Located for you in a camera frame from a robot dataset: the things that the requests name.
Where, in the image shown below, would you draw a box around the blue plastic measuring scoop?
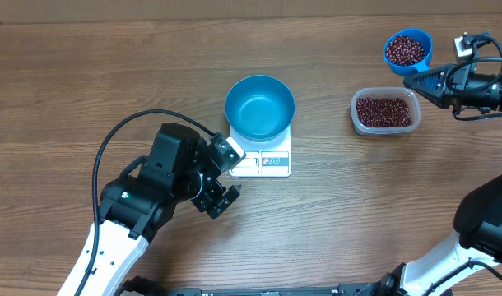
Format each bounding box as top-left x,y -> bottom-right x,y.
383,29 -> 433,76

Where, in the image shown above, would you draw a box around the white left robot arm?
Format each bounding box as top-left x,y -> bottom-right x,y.
59,123 -> 245,295

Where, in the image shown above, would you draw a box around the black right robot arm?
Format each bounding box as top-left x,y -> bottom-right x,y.
357,49 -> 502,295

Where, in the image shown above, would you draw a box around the red beans in scoop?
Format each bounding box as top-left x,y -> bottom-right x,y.
385,35 -> 425,67

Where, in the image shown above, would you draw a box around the white digital kitchen scale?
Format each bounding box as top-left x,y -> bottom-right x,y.
229,127 -> 292,178

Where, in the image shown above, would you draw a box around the teal metal bowl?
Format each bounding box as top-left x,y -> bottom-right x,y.
225,75 -> 296,142

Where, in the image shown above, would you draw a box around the clear plastic container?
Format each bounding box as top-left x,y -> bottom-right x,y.
351,87 -> 421,136

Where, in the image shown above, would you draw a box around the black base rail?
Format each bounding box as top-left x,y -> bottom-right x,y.
115,275 -> 395,296

